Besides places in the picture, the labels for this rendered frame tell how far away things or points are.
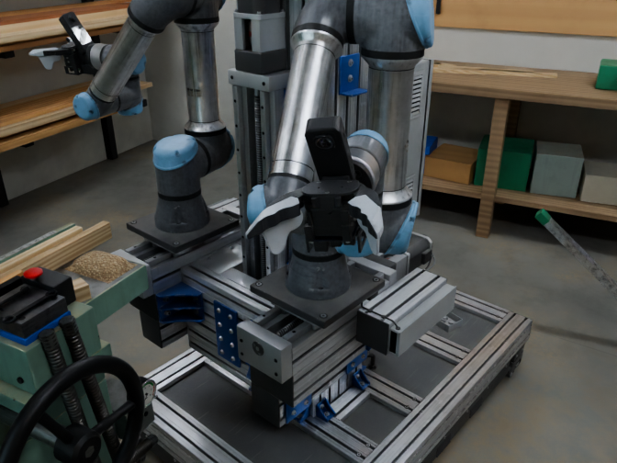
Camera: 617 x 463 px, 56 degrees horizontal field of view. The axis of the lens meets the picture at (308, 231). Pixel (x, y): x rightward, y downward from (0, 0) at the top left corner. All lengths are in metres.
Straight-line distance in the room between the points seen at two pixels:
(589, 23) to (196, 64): 2.59
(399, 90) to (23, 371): 0.79
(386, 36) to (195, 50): 0.66
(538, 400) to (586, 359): 0.36
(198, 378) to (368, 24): 1.35
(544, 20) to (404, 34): 2.70
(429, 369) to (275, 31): 1.25
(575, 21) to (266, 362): 2.91
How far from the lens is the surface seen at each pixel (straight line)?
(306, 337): 1.27
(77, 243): 1.36
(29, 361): 1.01
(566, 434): 2.30
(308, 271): 1.26
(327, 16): 1.08
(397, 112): 1.12
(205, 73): 1.61
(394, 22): 1.07
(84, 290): 1.20
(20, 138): 3.63
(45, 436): 1.06
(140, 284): 1.30
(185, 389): 2.01
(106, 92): 1.66
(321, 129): 0.71
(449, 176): 3.54
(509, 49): 3.80
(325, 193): 0.71
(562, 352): 2.67
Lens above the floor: 1.52
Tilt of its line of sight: 27 degrees down
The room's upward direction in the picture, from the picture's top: straight up
